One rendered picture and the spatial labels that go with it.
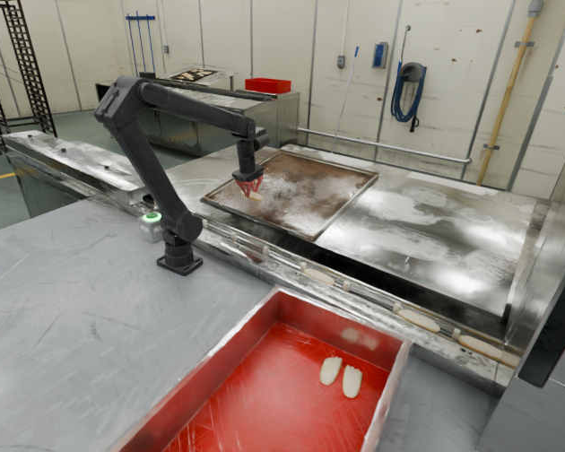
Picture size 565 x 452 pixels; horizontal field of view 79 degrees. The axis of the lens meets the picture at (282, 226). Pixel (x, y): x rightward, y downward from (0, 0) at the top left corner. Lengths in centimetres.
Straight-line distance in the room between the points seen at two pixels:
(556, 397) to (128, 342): 79
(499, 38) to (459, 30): 39
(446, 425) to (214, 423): 42
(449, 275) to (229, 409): 65
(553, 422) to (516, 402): 5
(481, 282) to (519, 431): 43
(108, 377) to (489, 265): 97
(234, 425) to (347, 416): 21
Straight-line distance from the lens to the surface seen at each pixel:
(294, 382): 77
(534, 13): 433
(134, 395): 80
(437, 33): 458
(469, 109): 450
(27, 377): 92
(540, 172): 424
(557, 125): 416
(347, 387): 77
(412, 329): 88
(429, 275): 101
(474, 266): 108
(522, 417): 70
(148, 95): 85
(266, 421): 72
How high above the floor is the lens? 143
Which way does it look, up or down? 28 degrees down
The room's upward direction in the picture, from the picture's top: 2 degrees clockwise
